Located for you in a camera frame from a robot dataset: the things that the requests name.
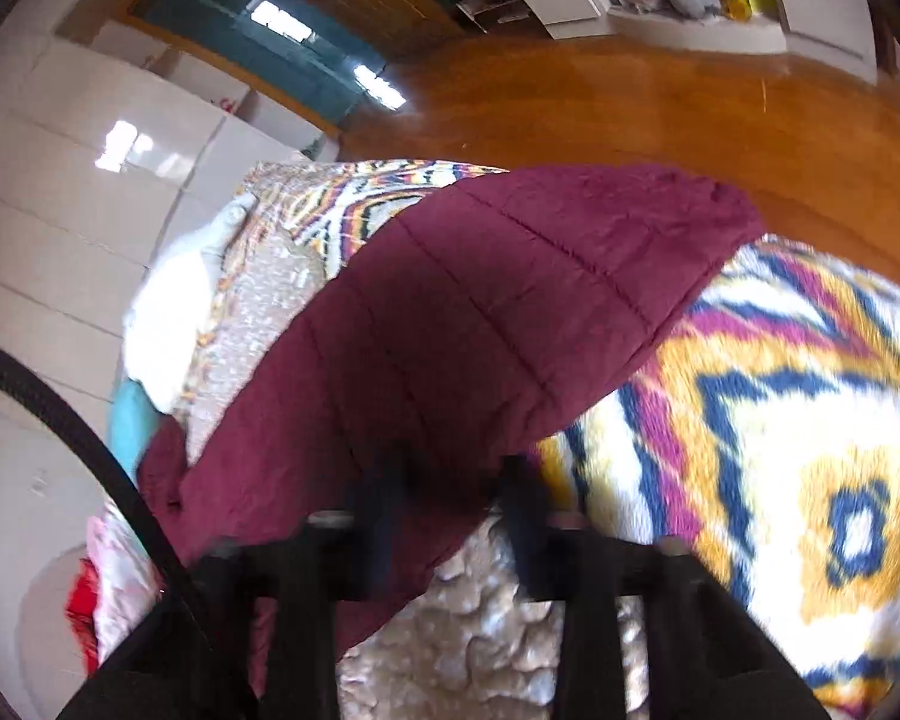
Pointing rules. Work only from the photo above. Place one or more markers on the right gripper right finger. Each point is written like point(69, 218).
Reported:
point(647, 631)

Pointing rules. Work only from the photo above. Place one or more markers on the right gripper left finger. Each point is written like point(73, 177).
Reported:
point(249, 631)

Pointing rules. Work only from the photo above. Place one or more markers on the maroon quilted down jacket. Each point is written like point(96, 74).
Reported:
point(476, 322)

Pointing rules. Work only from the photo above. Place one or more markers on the pink floral duvet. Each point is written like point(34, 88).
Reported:
point(128, 583)

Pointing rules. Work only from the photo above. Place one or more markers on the red blanket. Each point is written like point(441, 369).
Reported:
point(80, 609)

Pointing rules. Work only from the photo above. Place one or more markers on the beige rounded headboard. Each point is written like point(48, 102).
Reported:
point(50, 658)

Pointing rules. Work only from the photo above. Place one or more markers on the beige patterned bedspread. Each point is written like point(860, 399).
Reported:
point(766, 429)

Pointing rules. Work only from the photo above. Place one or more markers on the turquoise pillow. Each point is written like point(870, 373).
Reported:
point(133, 423)

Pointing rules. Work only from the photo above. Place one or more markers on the white plush pillow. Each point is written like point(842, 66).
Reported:
point(171, 309)

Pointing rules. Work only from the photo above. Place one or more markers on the glossy cream wardrobe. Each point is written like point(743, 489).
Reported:
point(106, 153)

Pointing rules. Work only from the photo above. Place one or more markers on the teal glass door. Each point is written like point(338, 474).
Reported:
point(289, 44)

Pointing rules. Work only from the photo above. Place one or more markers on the cream shelf unit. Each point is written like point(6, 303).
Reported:
point(682, 7)

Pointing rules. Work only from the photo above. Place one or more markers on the yellow container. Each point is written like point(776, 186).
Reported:
point(745, 10)

